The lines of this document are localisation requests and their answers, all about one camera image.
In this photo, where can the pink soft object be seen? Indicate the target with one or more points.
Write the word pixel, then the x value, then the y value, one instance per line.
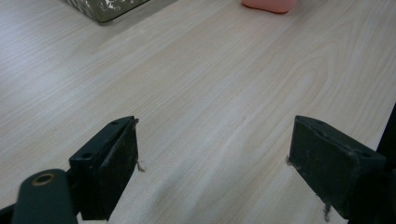
pixel 270 4

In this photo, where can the grey patterned box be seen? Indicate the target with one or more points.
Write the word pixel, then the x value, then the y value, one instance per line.
pixel 102 7

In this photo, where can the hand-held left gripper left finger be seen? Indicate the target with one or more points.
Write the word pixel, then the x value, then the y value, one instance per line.
pixel 106 168

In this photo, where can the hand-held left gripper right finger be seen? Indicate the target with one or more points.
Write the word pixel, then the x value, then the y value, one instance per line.
pixel 333 165

